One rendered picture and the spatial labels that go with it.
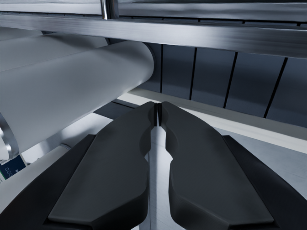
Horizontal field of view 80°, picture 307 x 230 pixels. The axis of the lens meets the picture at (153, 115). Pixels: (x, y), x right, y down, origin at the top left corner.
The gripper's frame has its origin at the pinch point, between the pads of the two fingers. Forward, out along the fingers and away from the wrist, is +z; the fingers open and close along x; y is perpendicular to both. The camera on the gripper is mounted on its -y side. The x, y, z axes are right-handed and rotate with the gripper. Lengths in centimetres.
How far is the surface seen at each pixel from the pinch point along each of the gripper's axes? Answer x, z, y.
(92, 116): -11.5, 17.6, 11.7
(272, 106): 10.7, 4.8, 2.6
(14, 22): -14.0, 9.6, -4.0
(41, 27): -10.3, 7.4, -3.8
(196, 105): 4.0, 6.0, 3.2
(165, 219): 2.5, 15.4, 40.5
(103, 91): -4.4, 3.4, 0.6
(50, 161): -22.9, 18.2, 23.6
